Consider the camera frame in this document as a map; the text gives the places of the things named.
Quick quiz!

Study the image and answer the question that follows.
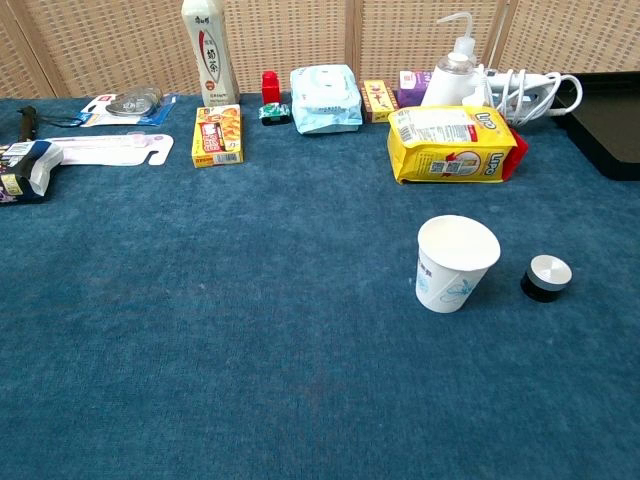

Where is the small yellow red box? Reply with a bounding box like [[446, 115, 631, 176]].
[[360, 79, 400, 124]]

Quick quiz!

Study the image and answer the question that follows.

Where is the light blue wet wipes pack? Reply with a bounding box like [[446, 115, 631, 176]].
[[289, 64, 363, 136]]

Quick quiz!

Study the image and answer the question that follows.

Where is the white bottle with clear cap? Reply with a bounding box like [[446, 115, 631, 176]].
[[421, 51, 484, 108]]

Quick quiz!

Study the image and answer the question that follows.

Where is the cream milk tea bottle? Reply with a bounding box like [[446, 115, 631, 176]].
[[180, 0, 241, 108]]

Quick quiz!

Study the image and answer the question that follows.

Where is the yellow Lipo snack bag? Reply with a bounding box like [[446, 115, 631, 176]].
[[387, 104, 519, 186]]

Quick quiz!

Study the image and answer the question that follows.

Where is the black round puck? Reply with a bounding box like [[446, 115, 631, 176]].
[[519, 254, 574, 304]]

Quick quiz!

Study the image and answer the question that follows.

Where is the white power strip with cable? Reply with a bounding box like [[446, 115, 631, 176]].
[[462, 63, 584, 126]]

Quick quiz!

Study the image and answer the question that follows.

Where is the yellow orange food box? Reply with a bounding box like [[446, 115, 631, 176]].
[[191, 103, 245, 169]]

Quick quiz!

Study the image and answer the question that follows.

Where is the small red block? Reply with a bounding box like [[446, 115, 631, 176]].
[[261, 70, 282, 106]]

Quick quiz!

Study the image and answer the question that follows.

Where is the white toothbrush package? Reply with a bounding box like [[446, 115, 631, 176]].
[[43, 130, 175, 167]]

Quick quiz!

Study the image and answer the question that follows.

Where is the green toy car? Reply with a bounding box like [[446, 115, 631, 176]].
[[257, 102, 292, 126]]

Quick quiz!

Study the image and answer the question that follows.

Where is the blue felt table cloth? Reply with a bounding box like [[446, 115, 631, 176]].
[[0, 93, 640, 480]]

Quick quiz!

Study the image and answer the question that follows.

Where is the purple white box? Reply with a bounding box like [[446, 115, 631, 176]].
[[397, 69, 434, 109]]

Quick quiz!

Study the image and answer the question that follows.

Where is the white floral paper cup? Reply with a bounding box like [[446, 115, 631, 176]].
[[414, 214, 502, 315]]

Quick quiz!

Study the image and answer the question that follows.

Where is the wash bottle with bent nozzle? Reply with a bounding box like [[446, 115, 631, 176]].
[[435, 11, 479, 65]]

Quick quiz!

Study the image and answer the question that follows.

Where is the black tray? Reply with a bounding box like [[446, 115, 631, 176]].
[[549, 71, 640, 181]]

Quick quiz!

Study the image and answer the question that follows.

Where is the wicker folding screen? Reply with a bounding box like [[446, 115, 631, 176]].
[[0, 0, 640, 100]]

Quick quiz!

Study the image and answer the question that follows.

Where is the black stick with strap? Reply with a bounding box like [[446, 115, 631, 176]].
[[16, 105, 81, 144]]

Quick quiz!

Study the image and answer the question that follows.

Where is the blue card blister pack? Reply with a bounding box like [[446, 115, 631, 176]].
[[74, 85, 180, 128]]

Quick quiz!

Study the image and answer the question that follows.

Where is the dark purple snack bag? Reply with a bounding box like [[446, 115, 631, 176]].
[[0, 139, 65, 206]]

